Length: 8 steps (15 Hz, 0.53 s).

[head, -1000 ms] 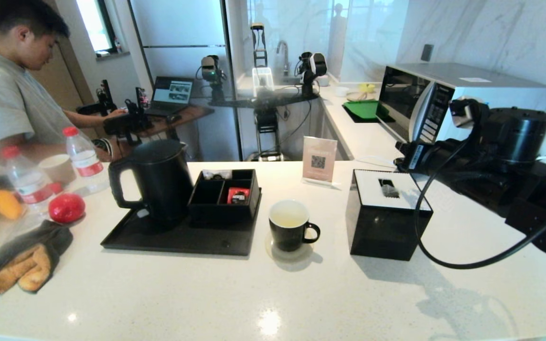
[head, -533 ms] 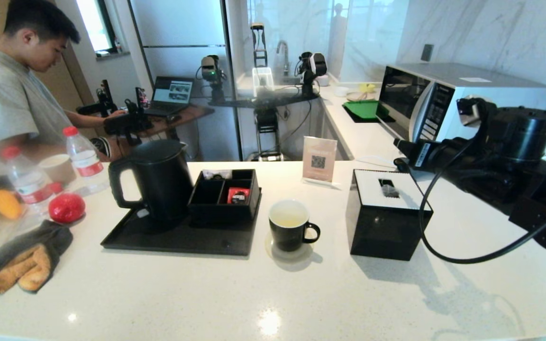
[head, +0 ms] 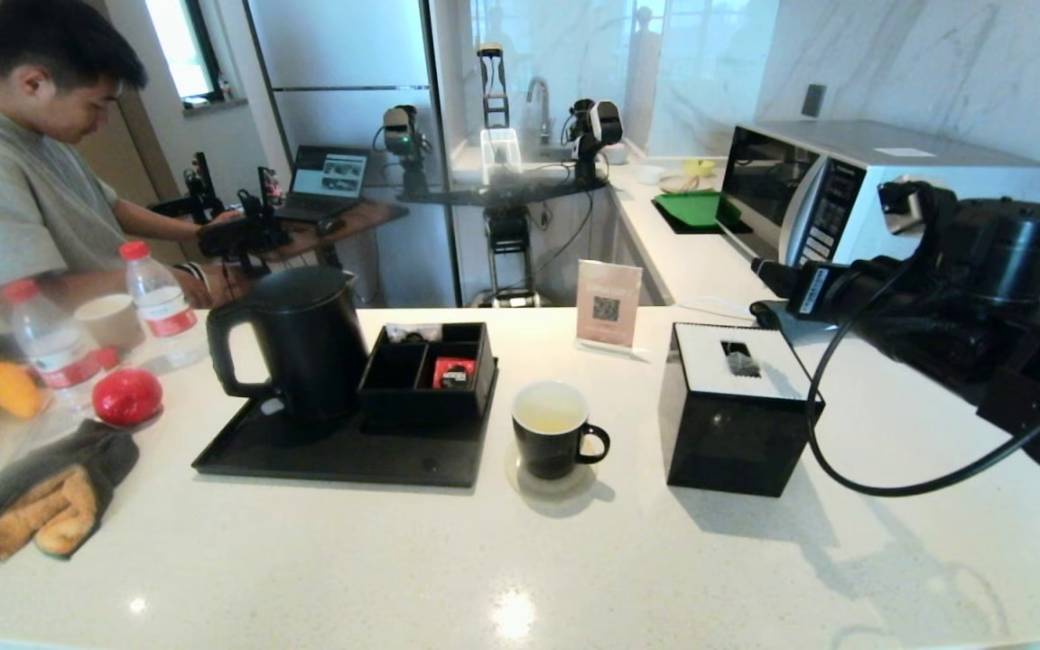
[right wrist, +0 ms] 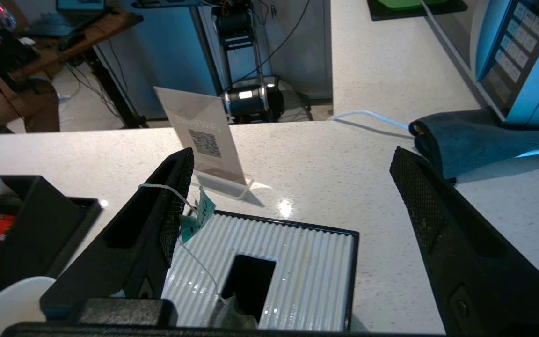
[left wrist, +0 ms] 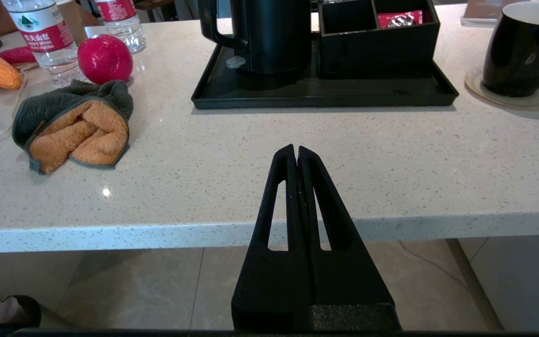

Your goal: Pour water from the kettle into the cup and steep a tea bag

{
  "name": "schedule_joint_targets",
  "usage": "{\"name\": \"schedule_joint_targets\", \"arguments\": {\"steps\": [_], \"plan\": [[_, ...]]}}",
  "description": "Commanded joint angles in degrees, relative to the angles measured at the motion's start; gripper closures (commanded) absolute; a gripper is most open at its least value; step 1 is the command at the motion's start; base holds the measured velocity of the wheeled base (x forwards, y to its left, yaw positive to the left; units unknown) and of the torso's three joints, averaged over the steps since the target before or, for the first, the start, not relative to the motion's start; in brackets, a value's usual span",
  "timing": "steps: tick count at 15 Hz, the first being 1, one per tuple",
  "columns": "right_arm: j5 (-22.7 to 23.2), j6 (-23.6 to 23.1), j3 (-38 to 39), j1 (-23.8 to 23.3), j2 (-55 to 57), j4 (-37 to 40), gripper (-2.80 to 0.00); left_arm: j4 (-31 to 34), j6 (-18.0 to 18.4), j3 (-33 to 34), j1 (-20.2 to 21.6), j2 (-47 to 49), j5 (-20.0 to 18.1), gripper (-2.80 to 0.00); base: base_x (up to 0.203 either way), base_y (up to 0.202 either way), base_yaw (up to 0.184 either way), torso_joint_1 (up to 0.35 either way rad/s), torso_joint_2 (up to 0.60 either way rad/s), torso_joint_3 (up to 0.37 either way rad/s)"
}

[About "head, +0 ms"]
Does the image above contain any green cutting board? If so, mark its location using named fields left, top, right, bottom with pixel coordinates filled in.
left=653, top=190, right=743, bottom=228

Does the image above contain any black ladder rack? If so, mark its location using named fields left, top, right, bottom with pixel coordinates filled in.
left=477, top=42, right=511, bottom=129

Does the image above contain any black flat tray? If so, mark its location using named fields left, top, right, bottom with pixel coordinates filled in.
left=651, top=198, right=753, bottom=237

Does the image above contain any silver microwave oven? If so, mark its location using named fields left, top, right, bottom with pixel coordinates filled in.
left=717, top=119, right=1040, bottom=272

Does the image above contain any black serving tray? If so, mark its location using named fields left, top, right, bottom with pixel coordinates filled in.
left=192, top=357, right=498, bottom=489

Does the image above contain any red sachet packet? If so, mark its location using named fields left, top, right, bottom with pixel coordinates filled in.
left=432, top=357, right=478, bottom=391

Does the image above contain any open laptop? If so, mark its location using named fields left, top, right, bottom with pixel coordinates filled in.
left=278, top=146, right=369, bottom=224

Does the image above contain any grey and orange cloth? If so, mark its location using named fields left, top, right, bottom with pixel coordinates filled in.
left=0, top=421, right=139, bottom=562

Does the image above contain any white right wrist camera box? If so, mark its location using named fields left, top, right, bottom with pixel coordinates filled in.
left=878, top=179, right=938, bottom=237

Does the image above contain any water bottle red cap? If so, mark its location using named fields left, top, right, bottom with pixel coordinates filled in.
left=2, top=280, right=106, bottom=398
left=118, top=240, right=202, bottom=364

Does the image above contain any red toy tomato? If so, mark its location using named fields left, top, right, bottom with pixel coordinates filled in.
left=91, top=367, right=163, bottom=427

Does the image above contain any grey refrigerator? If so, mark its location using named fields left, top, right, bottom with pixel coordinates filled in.
left=245, top=0, right=463, bottom=308

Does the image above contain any black mug white inside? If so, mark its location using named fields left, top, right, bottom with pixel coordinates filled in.
left=511, top=380, right=611, bottom=481

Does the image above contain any black right camera cable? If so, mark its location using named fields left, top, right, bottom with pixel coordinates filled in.
left=806, top=185, right=1040, bottom=497

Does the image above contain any black tissue box white lid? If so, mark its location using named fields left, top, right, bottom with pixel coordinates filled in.
left=657, top=322, right=826, bottom=498

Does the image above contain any black compartment organizer box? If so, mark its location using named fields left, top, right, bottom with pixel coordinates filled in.
left=357, top=322, right=496, bottom=430

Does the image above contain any brown paper cup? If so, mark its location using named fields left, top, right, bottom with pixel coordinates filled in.
left=73, top=293, right=147, bottom=355

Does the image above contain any person in grey t-shirt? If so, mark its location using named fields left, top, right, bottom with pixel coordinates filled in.
left=0, top=0, right=243, bottom=312

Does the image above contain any orange fruit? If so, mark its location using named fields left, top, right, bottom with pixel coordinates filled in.
left=0, top=361, right=42, bottom=418

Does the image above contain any beige coaster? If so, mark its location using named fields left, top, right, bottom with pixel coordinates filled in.
left=504, top=441, right=599, bottom=498

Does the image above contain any chrome faucet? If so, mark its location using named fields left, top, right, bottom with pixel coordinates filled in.
left=526, top=77, right=554, bottom=147

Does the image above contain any window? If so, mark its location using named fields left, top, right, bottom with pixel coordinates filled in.
left=143, top=0, right=223, bottom=106

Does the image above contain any black equipment stand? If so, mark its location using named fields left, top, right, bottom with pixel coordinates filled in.
left=394, top=174, right=611, bottom=309

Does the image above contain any acrylic QR code sign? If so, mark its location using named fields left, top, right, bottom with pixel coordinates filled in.
left=574, top=259, right=645, bottom=354

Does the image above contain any black electric kettle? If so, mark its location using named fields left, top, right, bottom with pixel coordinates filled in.
left=207, top=265, right=369, bottom=425

